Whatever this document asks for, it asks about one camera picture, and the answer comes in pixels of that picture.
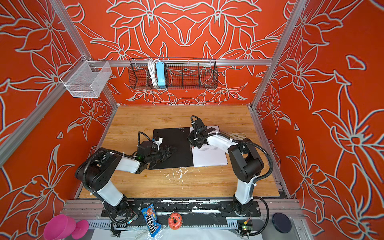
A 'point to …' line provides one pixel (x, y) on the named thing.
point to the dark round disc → (282, 223)
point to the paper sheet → (209, 155)
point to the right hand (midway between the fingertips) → (184, 140)
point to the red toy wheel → (175, 221)
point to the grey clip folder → (177, 138)
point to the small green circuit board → (247, 228)
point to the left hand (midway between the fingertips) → (174, 153)
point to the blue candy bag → (151, 220)
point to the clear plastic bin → (86, 78)
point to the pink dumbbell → (60, 226)
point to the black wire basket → (180, 73)
